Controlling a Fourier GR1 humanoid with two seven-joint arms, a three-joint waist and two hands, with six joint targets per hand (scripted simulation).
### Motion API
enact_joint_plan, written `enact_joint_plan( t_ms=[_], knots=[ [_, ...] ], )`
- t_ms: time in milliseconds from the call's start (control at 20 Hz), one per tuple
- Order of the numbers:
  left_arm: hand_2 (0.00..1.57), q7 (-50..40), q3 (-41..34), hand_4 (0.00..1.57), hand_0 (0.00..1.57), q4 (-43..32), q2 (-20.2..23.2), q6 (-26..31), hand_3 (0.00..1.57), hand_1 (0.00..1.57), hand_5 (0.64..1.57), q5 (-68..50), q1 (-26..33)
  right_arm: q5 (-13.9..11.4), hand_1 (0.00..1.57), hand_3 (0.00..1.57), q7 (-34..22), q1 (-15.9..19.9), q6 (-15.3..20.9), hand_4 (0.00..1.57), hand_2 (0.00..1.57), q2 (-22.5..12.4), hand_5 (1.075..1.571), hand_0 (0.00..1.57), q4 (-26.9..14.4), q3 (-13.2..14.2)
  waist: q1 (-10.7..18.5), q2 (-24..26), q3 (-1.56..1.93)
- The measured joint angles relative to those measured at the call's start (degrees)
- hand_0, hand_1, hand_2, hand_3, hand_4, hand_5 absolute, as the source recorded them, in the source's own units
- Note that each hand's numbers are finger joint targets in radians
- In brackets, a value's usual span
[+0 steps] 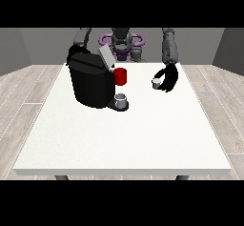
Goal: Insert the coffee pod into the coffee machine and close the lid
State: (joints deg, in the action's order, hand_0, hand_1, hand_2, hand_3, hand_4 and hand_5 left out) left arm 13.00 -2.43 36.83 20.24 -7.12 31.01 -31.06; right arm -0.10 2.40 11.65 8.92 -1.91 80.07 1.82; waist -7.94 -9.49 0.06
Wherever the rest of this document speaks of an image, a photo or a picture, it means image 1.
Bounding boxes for red pod holder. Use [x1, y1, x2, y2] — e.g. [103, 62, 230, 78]
[112, 67, 128, 87]

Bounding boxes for small grey cup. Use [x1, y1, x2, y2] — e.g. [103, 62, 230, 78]
[114, 92, 129, 110]

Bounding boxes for grey robot trunk purple rings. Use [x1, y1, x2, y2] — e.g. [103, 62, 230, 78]
[98, 28, 148, 63]

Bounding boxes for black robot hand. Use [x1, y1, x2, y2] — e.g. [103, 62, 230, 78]
[65, 44, 93, 64]
[152, 62, 180, 93]

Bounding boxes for pale grey machine lid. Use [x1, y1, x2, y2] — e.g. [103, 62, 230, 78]
[96, 44, 116, 69]

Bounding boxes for black coffee machine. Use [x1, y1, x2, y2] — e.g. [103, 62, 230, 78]
[66, 51, 131, 113]

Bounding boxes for small grey coffee pod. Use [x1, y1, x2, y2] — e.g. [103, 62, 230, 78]
[152, 77, 162, 91]

